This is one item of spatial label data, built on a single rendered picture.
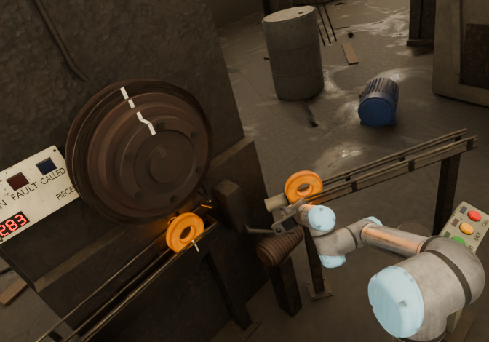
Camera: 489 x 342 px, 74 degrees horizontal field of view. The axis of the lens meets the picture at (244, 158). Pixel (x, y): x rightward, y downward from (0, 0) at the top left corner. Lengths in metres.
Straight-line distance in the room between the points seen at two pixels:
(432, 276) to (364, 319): 1.13
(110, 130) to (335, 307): 1.39
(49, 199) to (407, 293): 0.97
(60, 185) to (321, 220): 0.80
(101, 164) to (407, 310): 0.80
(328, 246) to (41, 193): 0.87
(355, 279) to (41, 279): 1.45
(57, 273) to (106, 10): 0.84
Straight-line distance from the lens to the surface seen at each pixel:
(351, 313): 1.84
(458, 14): 3.25
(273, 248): 1.43
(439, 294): 0.72
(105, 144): 0.96
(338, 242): 1.06
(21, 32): 1.07
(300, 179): 1.34
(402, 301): 0.69
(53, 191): 1.14
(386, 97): 2.95
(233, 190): 1.32
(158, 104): 1.00
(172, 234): 1.26
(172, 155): 0.99
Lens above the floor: 1.60
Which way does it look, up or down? 33 degrees down
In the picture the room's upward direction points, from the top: 16 degrees counter-clockwise
